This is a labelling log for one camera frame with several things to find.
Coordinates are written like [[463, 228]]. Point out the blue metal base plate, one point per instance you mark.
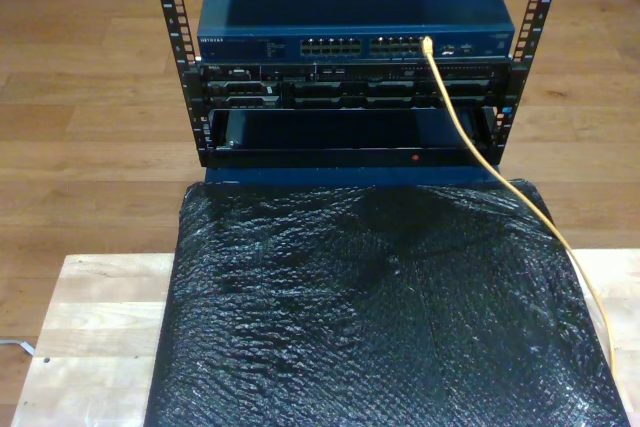
[[300, 174]]

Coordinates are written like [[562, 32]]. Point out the black rack server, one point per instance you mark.
[[380, 78]]

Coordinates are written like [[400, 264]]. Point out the grey flat strip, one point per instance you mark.
[[17, 345]]

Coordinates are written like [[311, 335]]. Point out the black textured mat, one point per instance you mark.
[[350, 347]]

